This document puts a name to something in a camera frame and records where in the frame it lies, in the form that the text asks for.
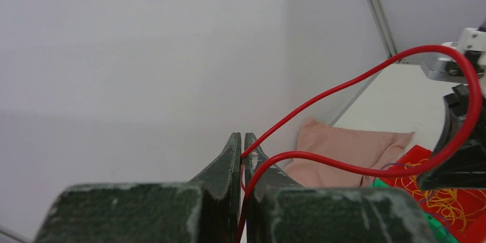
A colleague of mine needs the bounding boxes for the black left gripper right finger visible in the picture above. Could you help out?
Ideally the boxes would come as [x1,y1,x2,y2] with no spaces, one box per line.
[244,132,437,243]

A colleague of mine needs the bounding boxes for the yellow cables in red bin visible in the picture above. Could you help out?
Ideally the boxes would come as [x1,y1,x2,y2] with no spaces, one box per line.
[394,159,486,233]

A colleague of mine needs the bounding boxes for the red plastic bin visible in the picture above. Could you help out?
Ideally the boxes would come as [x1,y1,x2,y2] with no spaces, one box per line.
[379,144,486,243]

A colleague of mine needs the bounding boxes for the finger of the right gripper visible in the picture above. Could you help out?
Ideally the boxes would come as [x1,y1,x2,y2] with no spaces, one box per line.
[417,84,485,190]

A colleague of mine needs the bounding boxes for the pink cloth shorts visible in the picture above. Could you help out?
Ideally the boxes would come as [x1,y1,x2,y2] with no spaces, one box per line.
[284,118,414,187]

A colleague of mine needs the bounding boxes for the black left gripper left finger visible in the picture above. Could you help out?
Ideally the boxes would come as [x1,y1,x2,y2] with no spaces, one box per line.
[34,132,241,242]

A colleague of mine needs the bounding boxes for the green plastic bin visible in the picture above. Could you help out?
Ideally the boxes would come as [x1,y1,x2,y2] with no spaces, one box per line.
[392,179,467,242]

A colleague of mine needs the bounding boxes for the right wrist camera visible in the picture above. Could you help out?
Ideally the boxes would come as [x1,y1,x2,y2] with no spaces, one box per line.
[420,26,486,84]

